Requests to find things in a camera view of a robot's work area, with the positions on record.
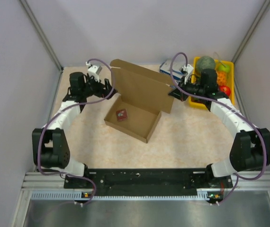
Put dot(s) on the red apple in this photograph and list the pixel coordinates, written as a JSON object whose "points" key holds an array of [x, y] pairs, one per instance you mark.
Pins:
{"points": [[225, 89]]}

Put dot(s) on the orange pineapple toy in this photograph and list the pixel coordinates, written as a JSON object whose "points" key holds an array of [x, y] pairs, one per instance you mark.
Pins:
{"points": [[221, 78]]}

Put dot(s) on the yellow plastic basket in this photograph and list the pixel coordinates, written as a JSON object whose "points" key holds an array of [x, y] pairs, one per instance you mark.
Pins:
{"points": [[229, 83]]}

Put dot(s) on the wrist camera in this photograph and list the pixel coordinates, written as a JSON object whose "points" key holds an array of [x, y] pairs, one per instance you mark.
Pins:
{"points": [[93, 71], [186, 72]]}

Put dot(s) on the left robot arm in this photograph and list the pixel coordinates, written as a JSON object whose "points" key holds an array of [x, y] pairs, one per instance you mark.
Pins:
{"points": [[50, 146]]}

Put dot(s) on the brown cardboard box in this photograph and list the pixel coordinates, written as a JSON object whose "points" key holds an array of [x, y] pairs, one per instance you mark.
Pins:
{"points": [[144, 94]]}

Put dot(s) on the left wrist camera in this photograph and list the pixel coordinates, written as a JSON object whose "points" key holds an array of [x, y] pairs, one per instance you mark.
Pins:
{"points": [[93, 71]]}

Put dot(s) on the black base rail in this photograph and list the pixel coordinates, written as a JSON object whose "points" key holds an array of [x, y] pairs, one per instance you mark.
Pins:
{"points": [[148, 182]]}

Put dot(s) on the green melon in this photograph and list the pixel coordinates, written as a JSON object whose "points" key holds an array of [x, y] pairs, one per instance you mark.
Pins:
{"points": [[205, 62]]}

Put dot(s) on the green apple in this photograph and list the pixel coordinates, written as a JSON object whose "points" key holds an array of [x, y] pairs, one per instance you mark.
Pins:
{"points": [[224, 68]]}

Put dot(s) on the small red packet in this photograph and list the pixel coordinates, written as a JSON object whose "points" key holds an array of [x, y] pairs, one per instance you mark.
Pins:
{"points": [[121, 115]]}

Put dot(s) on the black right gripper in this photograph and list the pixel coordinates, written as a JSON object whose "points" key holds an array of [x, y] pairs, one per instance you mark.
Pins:
{"points": [[178, 94]]}

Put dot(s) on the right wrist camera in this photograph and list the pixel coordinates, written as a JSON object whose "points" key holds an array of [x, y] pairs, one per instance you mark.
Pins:
{"points": [[186, 72]]}

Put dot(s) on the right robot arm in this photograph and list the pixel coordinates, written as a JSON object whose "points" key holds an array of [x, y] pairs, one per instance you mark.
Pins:
{"points": [[251, 146]]}

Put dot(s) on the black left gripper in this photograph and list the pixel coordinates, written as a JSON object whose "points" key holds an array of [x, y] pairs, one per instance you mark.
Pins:
{"points": [[102, 92]]}

